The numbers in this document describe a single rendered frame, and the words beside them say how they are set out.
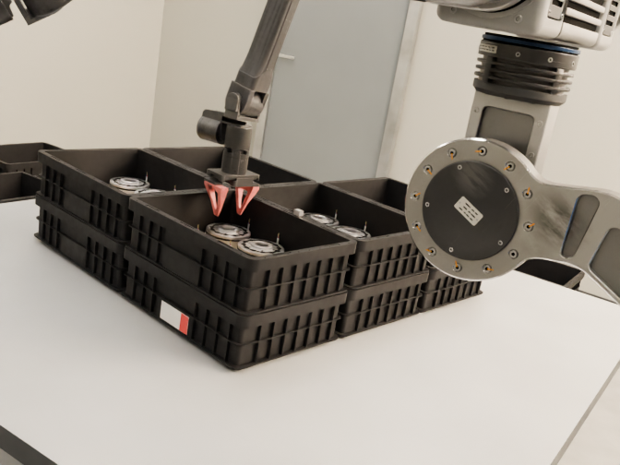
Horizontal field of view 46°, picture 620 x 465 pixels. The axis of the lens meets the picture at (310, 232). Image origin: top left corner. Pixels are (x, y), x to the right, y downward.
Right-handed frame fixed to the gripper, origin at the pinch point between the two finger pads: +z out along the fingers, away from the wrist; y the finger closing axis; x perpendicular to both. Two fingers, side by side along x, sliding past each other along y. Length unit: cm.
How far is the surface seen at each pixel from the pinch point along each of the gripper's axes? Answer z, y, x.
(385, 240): -1.9, -19.0, 30.6
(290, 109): 16, -237, -259
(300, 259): -0.8, 6.6, 32.8
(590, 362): 21, -62, 62
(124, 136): 63, -178, -380
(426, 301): 17, -43, 27
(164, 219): -1.9, 21.3, 8.0
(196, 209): 1.3, 4.5, -6.0
